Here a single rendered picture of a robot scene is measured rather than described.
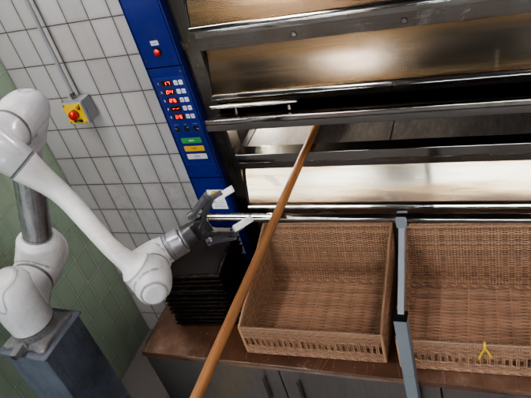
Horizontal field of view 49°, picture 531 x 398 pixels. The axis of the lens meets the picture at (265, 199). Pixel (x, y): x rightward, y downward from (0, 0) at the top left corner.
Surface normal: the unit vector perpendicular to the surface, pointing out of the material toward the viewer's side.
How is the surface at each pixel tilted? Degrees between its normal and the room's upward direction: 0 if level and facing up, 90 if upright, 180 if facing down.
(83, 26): 90
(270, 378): 90
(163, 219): 90
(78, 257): 90
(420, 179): 70
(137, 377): 0
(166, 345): 0
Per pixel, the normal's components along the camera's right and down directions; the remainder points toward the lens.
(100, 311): 0.93, -0.01
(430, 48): -0.36, 0.33
